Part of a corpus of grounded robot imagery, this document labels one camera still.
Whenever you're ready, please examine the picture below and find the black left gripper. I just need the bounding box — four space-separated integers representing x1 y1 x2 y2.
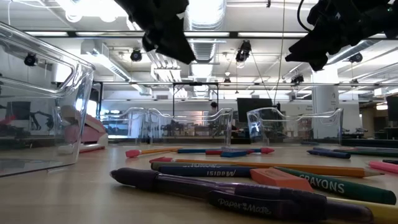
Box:
113 0 197 65

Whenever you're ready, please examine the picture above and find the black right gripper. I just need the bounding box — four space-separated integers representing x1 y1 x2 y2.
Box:
285 0 355 72

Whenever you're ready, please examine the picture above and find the blue pencil pink eraser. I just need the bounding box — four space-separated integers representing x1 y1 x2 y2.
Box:
176 147 275 156

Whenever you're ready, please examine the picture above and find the orange pencil pink eraser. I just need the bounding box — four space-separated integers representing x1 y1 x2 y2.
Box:
148 156 386 179
125 146 183 159

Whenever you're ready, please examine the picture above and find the red crayon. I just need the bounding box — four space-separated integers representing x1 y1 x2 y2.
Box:
204 149 255 156

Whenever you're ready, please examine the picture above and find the olive green crayon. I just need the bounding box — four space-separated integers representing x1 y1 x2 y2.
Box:
150 161 226 171

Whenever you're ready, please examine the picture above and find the grey pen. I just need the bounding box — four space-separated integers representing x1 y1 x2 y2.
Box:
353 146 398 153

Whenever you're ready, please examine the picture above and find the dark green pencil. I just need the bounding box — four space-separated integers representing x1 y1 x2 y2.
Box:
333 149 398 157

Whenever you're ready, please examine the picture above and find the blue crayon white print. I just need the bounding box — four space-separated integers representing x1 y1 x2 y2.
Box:
157 165 256 178

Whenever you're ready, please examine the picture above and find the pink pen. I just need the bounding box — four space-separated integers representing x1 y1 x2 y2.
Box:
365 160 398 174

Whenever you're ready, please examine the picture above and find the white column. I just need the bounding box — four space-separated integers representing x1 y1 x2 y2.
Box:
312 67 340 139

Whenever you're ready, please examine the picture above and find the black monitor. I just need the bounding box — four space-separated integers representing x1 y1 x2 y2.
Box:
386 95 398 122
236 98 274 123

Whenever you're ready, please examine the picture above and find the clear plastic bin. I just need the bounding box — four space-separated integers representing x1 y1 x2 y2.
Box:
147 107 234 147
246 107 344 147
99 107 150 146
0 21 96 178

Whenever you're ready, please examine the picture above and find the black linear ceiling light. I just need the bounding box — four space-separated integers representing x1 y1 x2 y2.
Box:
23 30 398 40

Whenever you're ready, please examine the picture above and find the pink stapler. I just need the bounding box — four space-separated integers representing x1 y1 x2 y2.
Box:
57 105 109 155

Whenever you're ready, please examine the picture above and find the salmon red eraser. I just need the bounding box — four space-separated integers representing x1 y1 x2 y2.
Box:
249 167 314 193

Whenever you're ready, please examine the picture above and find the purple Paper Mate pen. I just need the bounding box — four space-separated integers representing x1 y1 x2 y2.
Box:
109 167 375 223

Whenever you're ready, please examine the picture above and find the green crayon white print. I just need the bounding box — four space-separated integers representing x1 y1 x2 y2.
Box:
275 166 398 205

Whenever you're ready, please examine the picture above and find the yellow pencil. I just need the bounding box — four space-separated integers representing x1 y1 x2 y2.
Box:
326 196 398 224

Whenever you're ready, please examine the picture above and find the silver ceiling air duct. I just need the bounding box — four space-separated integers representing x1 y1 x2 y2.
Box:
183 0 228 97

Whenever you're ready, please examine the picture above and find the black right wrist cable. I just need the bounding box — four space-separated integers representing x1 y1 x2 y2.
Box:
296 0 312 32

